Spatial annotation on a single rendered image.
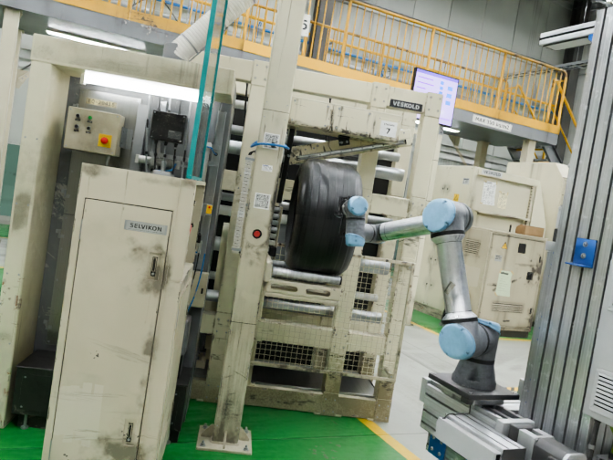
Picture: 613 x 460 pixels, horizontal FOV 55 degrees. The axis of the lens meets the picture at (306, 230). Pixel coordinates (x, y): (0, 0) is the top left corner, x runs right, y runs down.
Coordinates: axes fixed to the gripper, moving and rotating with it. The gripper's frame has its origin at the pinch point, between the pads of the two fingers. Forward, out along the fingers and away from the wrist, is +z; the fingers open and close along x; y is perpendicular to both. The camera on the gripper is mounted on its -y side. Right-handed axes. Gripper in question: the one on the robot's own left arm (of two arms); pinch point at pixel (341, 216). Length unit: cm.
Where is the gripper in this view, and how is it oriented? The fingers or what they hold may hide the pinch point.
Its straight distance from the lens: 259.3
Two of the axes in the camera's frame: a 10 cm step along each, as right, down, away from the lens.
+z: -1.3, 0.5, 9.9
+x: -9.8, -1.5, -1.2
